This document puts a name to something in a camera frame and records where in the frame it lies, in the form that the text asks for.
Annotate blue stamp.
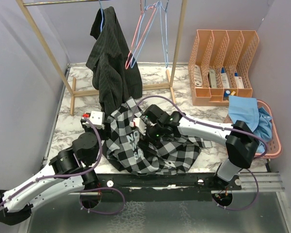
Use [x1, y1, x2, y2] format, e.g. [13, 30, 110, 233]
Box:
[223, 90, 231, 100]

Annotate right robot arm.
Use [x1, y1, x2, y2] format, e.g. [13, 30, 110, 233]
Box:
[139, 104, 259, 190]

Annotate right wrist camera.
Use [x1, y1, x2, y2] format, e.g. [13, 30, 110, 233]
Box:
[129, 117, 146, 135]

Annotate blue wire hanger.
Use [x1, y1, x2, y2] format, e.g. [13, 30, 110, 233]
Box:
[158, 0, 169, 68]
[129, 0, 161, 69]

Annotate orange file organizer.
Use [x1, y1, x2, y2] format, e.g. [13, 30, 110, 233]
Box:
[188, 30, 259, 106]

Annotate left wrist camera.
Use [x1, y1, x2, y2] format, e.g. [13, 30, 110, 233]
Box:
[81, 111, 105, 129]

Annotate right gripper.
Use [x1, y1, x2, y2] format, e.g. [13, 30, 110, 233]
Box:
[137, 122, 165, 158]

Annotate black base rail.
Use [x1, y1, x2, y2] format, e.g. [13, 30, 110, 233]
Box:
[69, 171, 243, 203]

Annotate wooden clothes rack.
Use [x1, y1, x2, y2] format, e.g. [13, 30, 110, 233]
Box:
[16, 0, 187, 116]

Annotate grey plaid shirt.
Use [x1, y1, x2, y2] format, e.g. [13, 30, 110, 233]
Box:
[103, 98, 212, 175]

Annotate pink wire hanger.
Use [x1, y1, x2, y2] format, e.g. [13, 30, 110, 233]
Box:
[125, 0, 161, 70]

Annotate black pinstripe shirt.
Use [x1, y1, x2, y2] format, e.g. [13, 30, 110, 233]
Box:
[86, 6, 143, 115]

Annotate blue hanger of black shirt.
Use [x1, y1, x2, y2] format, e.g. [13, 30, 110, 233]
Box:
[98, 0, 105, 32]

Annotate light blue shirt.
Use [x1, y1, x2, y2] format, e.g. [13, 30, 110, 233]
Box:
[228, 96, 273, 142]

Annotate pink laundry basket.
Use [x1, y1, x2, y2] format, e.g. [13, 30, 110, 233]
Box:
[225, 100, 282, 159]

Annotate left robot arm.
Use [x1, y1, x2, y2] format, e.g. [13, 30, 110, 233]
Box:
[0, 116, 111, 226]

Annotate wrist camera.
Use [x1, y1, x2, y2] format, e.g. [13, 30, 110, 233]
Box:
[81, 111, 105, 129]
[129, 117, 146, 135]

